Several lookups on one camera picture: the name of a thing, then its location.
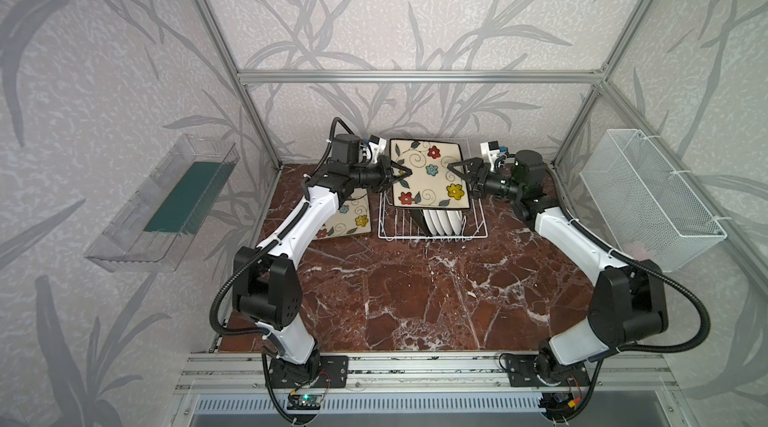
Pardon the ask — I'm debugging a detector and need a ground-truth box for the square floral plate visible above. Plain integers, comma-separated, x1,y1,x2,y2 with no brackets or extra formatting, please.
315,188,372,240

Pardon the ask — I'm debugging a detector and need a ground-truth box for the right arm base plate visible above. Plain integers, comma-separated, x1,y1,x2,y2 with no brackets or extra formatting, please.
498,353,590,389

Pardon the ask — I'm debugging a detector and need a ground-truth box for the clear plastic wall bin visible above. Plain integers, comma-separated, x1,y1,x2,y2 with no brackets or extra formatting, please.
85,134,240,273

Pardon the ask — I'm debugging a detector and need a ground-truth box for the white round plate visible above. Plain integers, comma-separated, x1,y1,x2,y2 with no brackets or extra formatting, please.
437,210,455,236
447,210,464,235
429,210,447,236
422,209,439,237

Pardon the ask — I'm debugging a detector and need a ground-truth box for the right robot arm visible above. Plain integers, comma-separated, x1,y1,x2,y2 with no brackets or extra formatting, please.
448,150,668,374

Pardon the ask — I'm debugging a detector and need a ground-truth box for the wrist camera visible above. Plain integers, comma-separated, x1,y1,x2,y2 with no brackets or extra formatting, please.
480,141,509,173
366,135,387,165

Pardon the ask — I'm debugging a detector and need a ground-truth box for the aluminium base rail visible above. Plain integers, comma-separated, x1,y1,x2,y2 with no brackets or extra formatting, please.
173,351,679,394

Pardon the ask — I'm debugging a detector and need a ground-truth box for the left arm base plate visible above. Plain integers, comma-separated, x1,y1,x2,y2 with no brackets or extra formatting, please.
267,355,349,389

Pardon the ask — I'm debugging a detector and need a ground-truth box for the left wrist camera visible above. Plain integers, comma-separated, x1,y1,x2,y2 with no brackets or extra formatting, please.
366,135,387,165

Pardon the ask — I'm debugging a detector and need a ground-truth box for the white wire dish rack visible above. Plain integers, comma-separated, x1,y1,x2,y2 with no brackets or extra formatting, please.
377,137,488,242

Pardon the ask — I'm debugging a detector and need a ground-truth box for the white mesh wall basket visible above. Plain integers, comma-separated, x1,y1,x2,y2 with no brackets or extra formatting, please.
580,129,727,273

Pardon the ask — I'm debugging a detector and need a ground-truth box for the black square plate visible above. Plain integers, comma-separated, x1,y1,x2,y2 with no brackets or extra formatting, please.
390,139,471,210
409,209,433,237

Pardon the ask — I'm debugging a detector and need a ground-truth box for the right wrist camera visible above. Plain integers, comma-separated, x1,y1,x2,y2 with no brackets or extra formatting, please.
480,141,509,173

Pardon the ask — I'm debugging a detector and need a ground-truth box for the green mat in bin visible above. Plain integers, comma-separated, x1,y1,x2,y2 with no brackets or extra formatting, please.
143,161,236,235

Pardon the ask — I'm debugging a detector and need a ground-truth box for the green led circuit board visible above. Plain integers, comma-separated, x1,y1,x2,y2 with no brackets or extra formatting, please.
287,390,326,411

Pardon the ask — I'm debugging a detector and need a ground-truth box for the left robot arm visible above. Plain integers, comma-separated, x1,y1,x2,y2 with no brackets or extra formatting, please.
222,134,411,367

